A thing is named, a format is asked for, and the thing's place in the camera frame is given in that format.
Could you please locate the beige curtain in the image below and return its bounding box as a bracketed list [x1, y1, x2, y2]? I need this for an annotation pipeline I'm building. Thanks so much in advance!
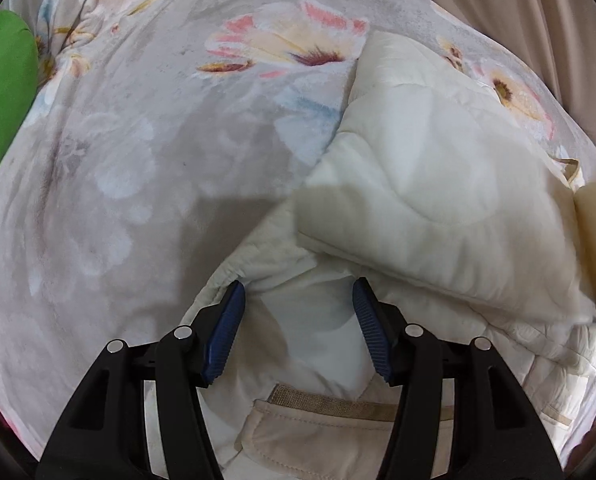
[383, 0, 596, 126]

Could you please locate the white quilted jacket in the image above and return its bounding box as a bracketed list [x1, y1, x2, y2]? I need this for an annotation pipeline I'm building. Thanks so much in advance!
[180, 30, 596, 480]

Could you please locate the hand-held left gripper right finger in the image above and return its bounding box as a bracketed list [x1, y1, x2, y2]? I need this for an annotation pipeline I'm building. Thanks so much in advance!
[352, 276, 564, 480]

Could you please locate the grey floral blanket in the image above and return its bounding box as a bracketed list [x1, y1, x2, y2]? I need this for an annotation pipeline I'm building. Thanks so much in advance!
[0, 0, 596, 461]

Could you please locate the green pillow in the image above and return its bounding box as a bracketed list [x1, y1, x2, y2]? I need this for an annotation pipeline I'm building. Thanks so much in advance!
[0, 10, 39, 186]

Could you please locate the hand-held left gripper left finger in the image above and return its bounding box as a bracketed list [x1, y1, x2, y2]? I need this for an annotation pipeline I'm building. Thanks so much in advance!
[35, 280, 246, 480]

